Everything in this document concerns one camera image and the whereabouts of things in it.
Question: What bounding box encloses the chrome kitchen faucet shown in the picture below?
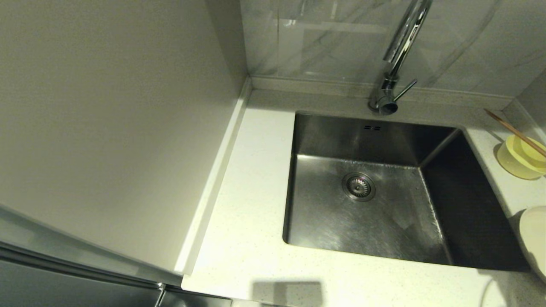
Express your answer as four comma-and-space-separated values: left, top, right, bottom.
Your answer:
368, 0, 433, 116

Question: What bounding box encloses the yellow plastic bowl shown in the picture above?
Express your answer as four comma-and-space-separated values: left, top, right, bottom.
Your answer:
496, 135, 546, 180

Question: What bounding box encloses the cream white round plate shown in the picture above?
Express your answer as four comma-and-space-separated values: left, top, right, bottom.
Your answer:
519, 206, 546, 284

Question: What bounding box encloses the stainless steel sink basin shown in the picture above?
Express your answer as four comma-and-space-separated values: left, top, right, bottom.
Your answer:
282, 112, 531, 272

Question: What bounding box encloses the round metal drain strainer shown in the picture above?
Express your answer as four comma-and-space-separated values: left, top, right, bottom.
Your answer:
342, 172, 377, 202

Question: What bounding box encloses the grey tall cabinet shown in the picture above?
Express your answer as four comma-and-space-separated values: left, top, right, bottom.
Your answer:
0, 0, 252, 307

